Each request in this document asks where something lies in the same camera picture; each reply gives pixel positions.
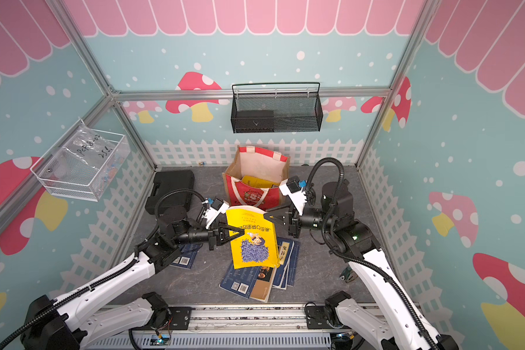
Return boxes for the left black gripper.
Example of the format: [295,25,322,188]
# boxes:
[174,219,244,252]

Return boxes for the yellow cartoon cover book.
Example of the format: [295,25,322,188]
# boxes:
[225,206,279,269]

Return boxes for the blue back-cover book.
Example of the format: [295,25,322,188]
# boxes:
[171,244,204,269]

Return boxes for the red canvas tote bag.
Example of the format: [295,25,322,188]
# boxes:
[223,145,290,210]

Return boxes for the blue striped thin book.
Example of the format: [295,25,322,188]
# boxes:
[220,263,260,298]

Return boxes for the brown lamp cover book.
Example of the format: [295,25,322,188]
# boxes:
[249,267,277,303]

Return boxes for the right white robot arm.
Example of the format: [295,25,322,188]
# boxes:
[265,157,459,349]

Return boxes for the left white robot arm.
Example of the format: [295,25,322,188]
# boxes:
[0,190,245,349]

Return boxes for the blue yellow-label book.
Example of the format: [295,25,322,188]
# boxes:
[272,237,300,290]

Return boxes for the black plastic tool case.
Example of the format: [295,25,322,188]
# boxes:
[144,170,195,215]

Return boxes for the yellow green pliers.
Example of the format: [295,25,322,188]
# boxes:
[340,266,357,283]

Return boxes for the black box in basket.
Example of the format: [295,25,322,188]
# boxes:
[231,110,275,134]

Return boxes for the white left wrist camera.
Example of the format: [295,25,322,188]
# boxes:
[203,198,230,229]

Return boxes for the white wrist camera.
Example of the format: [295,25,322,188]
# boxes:
[279,176,307,215]
[203,198,230,229]

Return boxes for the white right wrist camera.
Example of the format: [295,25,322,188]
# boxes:
[279,176,307,215]

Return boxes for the black wire mesh basket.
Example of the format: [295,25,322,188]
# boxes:
[230,82,323,134]

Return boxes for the clear plastic wall bin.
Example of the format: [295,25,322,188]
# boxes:
[30,121,131,202]

